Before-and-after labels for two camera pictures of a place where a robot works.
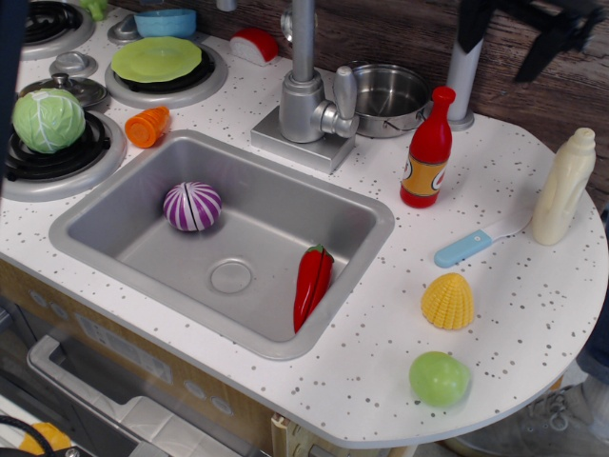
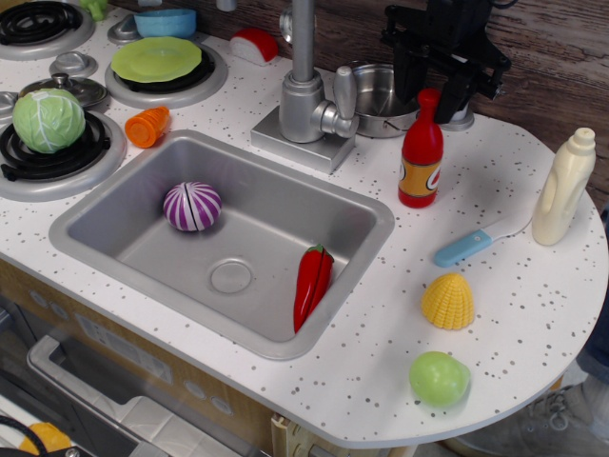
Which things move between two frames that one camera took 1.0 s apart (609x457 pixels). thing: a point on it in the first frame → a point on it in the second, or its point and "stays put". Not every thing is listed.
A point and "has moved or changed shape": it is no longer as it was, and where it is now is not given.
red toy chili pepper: (313, 278) stays put
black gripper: (474, 17) → (451, 35)
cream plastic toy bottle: (563, 188) stays put
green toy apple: (439, 378) stays put
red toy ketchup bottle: (427, 161) has moved or changed shape
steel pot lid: (90, 92) stays put
